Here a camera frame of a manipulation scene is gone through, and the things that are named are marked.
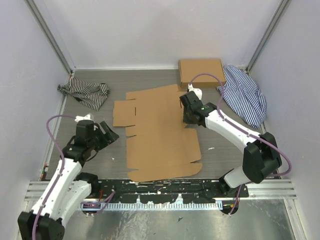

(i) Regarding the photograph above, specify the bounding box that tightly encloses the aluminium rail front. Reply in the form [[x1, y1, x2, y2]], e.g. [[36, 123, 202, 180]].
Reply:
[[24, 179, 297, 202]]

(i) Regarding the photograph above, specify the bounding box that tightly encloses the right aluminium frame post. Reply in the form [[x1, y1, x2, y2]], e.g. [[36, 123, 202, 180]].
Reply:
[[245, 0, 292, 74]]

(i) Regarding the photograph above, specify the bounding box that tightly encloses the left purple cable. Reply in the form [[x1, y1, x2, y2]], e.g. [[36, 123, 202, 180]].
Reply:
[[31, 115, 78, 240]]

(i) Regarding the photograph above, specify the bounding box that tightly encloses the left aluminium frame post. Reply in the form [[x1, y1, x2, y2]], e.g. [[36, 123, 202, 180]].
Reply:
[[24, 0, 76, 75]]

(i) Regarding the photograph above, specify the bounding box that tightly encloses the blue white striped cloth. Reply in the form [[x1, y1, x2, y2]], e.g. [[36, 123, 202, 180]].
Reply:
[[217, 65, 267, 129]]

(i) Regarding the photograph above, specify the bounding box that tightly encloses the aluminium frame post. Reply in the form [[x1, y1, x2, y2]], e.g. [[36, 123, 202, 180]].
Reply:
[[24, 0, 76, 75], [245, 0, 292, 74]]

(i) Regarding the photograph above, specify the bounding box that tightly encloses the folded brown cardboard box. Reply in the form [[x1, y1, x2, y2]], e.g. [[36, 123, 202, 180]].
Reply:
[[178, 58, 226, 89]]

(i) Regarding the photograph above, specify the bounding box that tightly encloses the grey slotted cable duct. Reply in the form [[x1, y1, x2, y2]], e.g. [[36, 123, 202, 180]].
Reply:
[[80, 201, 223, 211]]

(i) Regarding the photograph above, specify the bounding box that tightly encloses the black white striped cloth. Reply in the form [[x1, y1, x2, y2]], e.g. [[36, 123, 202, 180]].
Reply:
[[57, 76, 110, 111]]

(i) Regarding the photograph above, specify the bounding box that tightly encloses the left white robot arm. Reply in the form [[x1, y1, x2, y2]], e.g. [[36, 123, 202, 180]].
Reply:
[[17, 115, 119, 240]]

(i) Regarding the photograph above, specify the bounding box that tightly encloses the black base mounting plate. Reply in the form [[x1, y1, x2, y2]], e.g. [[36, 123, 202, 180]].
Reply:
[[88, 178, 238, 204]]

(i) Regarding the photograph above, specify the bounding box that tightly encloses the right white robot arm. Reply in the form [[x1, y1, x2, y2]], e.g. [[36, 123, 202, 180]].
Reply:
[[179, 90, 282, 198]]

